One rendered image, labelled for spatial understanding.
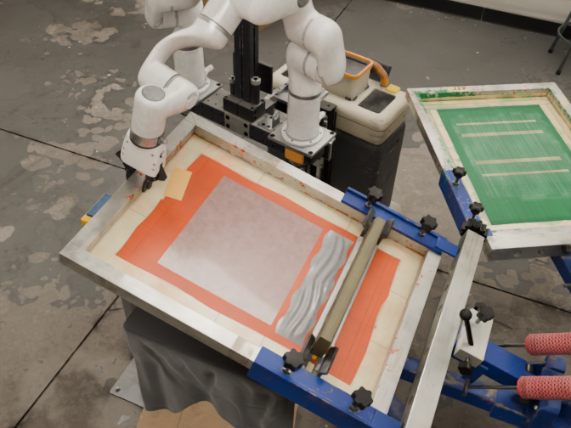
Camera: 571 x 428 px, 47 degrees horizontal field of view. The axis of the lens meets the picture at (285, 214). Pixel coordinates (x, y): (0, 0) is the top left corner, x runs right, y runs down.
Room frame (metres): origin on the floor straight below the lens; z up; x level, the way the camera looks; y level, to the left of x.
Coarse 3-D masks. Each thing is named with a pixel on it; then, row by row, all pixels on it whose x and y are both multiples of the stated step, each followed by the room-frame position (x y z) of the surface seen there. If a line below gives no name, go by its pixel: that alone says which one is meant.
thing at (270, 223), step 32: (192, 192) 1.23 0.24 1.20; (224, 192) 1.25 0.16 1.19; (256, 192) 1.28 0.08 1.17; (224, 224) 1.15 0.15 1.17; (256, 224) 1.17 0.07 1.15; (288, 224) 1.19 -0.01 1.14; (320, 224) 1.22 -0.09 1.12; (288, 256) 1.09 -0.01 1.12; (384, 256) 1.16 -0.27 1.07; (384, 288) 1.06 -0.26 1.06
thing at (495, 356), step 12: (456, 336) 0.89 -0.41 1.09; (492, 348) 0.88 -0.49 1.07; (492, 360) 0.85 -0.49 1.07; (504, 360) 0.85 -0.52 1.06; (516, 360) 0.86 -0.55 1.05; (492, 372) 0.83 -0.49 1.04; (504, 372) 0.83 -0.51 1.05; (516, 372) 0.83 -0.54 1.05; (504, 384) 0.82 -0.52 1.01; (516, 384) 0.81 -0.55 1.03
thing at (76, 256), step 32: (192, 128) 1.42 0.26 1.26; (256, 160) 1.37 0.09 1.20; (128, 192) 1.15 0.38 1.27; (320, 192) 1.30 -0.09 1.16; (96, 224) 1.03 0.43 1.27; (64, 256) 0.93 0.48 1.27; (96, 256) 0.95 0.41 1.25; (128, 288) 0.88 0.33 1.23; (416, 288) 1.05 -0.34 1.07; (192, 320) 0.84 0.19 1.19; (416, 320) 0.95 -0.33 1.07; (224, 352) 0.79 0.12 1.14; (256, 352) 0.79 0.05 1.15; (384, 384) 0.77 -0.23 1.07
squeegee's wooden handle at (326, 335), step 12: (372, 228) 1.14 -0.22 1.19; (372, 240) 1.10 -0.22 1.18; (360, 252) 1.06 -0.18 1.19; (372, 252) 1.07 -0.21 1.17; (360, 264) 1.02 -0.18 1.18; (348, 276) 0.98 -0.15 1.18; (360, 276) 0.99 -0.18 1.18; (348, 288) 0.95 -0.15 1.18; (336, 300) 0.91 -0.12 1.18; (348, 300) 0.92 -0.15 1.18; (336, 312) 0.88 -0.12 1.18; (324, 324) 0.86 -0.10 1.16; (336, 324) 0.85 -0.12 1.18; (324, 336) 0.81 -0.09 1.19; (312, 348) 0.81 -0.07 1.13; (324, 348) 0.81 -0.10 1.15
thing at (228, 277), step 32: (160, 224) 1.10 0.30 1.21; (192, 224) 1.12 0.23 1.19; (128, 256) 0.99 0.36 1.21; (160, 256) 1.01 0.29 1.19; (192, 256) 1.03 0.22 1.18; (224, 256) 1.05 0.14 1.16; (256, 256) 1.07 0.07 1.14; (192, 288) 0.94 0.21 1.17; (224, 288) 0.96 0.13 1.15; (256, 288) 0.98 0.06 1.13; (288, 288) 1.00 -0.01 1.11; (256, 320) 0.89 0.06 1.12; (352, 320) 0.94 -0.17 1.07; (352, 352) 0.86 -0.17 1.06
